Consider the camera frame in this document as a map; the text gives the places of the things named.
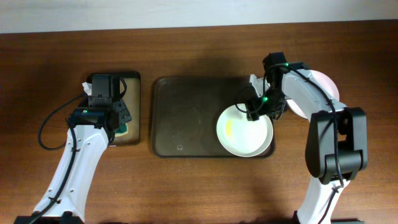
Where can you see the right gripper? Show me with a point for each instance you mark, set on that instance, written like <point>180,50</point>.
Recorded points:
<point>261,111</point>

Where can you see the light green plate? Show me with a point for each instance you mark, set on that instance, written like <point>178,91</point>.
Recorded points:
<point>241,137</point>

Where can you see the pinkish white plate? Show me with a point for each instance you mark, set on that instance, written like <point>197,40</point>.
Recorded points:
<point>326,81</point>

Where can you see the small black water tray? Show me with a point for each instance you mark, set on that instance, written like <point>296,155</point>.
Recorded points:
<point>130,88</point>

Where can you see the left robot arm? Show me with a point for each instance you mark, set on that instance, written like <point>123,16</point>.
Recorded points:
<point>91,128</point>

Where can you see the green yellow sponge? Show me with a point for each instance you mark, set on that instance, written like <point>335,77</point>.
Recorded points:
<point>121,131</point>

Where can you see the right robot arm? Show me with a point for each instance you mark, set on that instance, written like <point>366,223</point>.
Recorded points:
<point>336,148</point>

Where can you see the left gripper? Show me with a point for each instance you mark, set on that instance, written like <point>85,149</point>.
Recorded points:
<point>125,112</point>

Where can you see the large brown serving tray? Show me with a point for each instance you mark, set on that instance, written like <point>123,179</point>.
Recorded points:
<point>185,111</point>

